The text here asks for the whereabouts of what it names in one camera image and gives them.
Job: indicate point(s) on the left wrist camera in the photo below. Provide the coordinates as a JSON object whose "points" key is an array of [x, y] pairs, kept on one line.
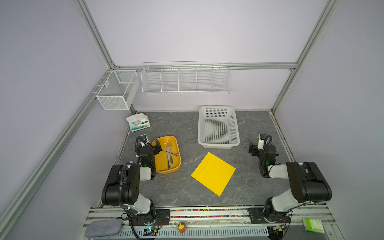
{"points": [[144, 139]]}

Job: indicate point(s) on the yellow paper napkin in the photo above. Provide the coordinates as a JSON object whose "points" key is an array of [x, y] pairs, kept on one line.
{"points": [[214, 173]]}

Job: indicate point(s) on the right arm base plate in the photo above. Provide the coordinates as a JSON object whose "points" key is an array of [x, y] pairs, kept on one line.
{"points": [[258, 215]]}

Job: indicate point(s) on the orange plastic tray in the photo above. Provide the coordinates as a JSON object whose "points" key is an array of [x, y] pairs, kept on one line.
{"points": [[161, 159]]}

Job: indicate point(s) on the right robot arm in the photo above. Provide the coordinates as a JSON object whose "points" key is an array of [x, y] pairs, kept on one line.
{"points": [[307, 183]]}

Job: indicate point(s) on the white mesh wall box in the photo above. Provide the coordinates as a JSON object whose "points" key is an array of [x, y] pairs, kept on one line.
{"points": [[118, 90]]}

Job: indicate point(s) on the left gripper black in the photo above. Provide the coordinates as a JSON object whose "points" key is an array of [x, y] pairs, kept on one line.
{"points": [[156, 146]]}

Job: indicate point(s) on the grey cloth pad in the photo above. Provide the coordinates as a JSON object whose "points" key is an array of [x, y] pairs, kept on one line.
{"points": [[103, 228]]}

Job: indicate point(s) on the tissue pack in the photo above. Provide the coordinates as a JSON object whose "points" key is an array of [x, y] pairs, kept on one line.
{"points": [[138, 122]]}

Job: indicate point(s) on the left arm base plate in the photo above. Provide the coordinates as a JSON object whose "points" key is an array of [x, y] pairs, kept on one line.
{"points": [[158, 217]]}

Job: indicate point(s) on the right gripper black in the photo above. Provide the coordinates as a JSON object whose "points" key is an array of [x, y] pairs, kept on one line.
{"points": [[254, 150]]}

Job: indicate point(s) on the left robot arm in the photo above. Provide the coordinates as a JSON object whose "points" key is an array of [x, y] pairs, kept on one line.
{"points": [[122, 187]]}

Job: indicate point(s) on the white perforated plastic basket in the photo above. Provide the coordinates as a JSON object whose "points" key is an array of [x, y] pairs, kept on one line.
{"points": [[218, 127]]}

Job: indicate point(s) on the white wire shelf basket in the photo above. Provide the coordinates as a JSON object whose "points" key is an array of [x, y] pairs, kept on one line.
{"points": [[186, 77]]}

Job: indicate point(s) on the silver fork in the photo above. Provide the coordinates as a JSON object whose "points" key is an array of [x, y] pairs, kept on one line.
{"points": [[170, 157]]}

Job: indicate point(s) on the red emergency stop button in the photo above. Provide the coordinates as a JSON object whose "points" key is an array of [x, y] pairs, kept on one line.
{"points": [[181, 227]]}

